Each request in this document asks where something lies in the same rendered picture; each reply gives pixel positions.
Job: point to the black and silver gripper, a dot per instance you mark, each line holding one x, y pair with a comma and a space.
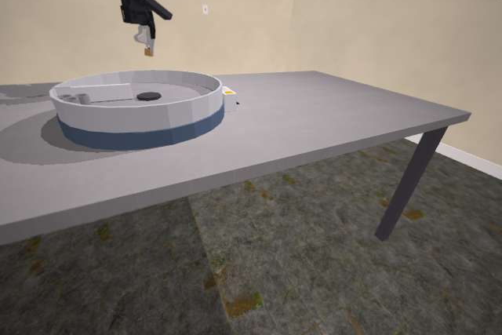
138, 12

